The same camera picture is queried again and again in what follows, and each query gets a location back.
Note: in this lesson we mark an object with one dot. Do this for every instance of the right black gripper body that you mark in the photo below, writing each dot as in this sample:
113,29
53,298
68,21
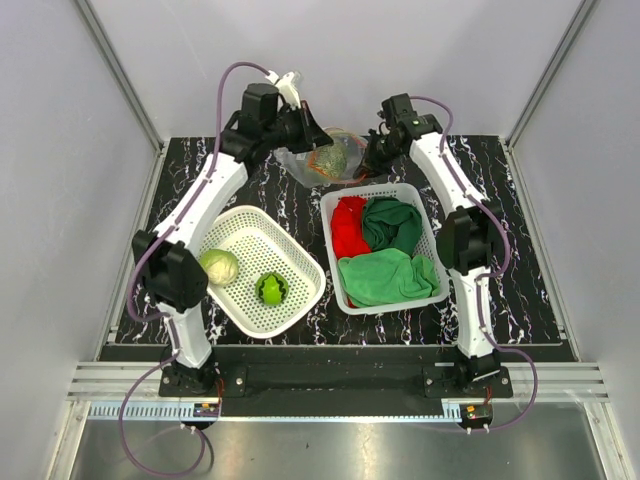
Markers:
379,153

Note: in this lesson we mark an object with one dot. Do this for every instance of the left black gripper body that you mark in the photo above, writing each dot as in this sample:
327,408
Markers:
291,130

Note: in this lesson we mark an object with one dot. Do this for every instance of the netted green fake melon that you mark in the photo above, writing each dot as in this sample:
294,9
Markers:
329,161

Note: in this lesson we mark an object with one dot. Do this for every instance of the clear zip top bag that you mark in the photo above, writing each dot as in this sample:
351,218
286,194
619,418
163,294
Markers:
297,164

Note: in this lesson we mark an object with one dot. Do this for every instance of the green fake cabbage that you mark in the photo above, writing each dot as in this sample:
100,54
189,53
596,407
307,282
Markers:
221,267

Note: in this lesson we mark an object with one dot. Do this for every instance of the green fake watermelon ball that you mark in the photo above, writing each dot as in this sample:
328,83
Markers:
271,289

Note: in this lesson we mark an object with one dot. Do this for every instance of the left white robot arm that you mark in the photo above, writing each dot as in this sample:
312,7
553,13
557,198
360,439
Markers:
271,116

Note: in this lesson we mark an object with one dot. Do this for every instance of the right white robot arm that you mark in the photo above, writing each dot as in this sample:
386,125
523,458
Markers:
471,236

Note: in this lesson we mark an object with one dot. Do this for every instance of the dark green cloth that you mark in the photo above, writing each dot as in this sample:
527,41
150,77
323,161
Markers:
390,223

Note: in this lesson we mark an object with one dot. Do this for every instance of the red cloth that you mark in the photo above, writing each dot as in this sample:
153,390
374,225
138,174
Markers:
346,228

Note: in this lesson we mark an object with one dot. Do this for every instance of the white basket with cloths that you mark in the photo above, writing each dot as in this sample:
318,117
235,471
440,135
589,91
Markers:
426,245

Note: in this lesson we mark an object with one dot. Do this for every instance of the light green towel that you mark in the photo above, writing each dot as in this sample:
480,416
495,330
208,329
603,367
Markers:
387,277

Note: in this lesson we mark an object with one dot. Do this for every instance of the empty white perforated basket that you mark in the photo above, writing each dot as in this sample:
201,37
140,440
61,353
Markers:
263,247

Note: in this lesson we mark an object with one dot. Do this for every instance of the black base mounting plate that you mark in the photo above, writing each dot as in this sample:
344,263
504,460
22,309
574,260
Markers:
238,380

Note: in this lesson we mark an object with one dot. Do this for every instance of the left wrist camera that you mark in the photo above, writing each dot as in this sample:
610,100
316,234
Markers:
287,86

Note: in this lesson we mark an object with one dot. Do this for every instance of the white slotted cable duct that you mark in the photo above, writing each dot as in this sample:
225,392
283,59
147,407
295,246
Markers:
162,411

